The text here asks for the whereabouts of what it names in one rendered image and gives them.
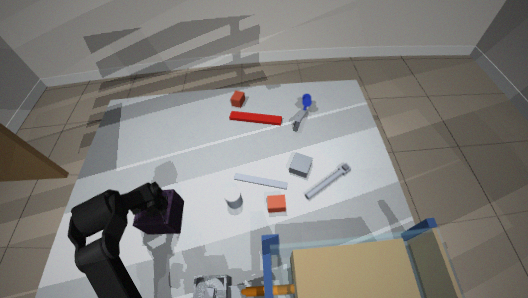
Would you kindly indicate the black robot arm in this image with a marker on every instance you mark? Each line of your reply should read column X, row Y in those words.
column 100, row 259

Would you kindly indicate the dark grey cylinder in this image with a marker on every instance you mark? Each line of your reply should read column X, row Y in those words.
column 233, row 197

